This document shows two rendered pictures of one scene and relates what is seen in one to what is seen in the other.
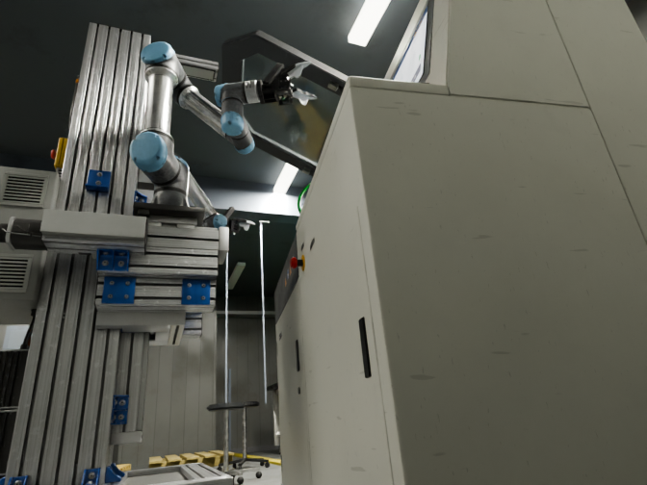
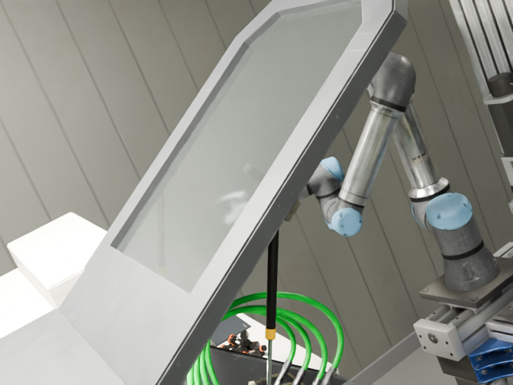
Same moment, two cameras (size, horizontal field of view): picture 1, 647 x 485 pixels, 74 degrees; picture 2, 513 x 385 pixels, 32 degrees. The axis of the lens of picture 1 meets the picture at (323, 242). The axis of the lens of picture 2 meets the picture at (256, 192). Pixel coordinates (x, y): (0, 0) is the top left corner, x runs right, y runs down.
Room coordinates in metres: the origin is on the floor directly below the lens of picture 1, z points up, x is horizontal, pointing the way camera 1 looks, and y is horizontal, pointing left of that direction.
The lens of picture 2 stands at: (3.54, -0.10, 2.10)
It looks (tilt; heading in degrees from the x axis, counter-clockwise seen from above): 15 degrees down; 175
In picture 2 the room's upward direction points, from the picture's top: 23 degrees counter-clockwise
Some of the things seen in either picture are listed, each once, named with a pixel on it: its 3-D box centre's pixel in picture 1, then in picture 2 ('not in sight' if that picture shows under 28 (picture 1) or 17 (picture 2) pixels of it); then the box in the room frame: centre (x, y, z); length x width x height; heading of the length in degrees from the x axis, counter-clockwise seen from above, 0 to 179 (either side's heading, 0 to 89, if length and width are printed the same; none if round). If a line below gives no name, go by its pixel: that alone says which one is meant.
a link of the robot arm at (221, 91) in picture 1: (231, 94); (322, 176); (1.18, 0.28, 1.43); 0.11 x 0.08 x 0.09; 87
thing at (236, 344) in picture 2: not in sight; (243, 343); (0.99, -0.11, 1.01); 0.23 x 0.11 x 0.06; 14
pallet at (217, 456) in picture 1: (188, 460); not in sight; (5.74, 1.88, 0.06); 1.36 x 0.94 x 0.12; 20
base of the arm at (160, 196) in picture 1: (169, 207); (467, 260); (1.33, 0.53, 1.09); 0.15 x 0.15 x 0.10
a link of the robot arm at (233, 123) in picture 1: (233, 120); (336, 209); (1.19, 0.27, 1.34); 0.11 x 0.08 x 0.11; 177
